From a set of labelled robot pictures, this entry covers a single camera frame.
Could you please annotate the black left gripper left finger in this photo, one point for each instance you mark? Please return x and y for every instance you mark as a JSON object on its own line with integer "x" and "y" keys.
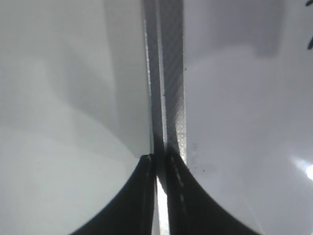
{"x": 131, "y": 211}

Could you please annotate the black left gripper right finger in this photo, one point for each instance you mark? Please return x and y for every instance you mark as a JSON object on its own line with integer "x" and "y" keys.
{"x": 191, "y": 210}

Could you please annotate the white board with grey frame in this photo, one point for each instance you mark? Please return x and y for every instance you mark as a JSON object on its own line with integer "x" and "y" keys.
{"x": 231, "y": 91}

